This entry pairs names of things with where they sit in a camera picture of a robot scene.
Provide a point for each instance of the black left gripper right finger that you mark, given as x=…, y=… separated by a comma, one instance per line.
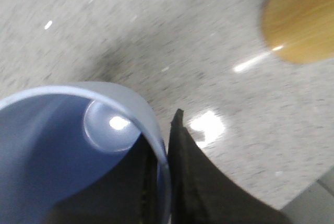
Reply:
x=201, y=193

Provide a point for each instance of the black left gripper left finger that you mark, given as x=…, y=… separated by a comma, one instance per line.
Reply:
x=126, y=194

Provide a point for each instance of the blue plastic cup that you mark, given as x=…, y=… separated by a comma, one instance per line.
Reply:
x=58, y=140

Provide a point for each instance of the bamboo cylindrical holder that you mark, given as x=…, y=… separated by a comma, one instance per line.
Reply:
x=299, y=31

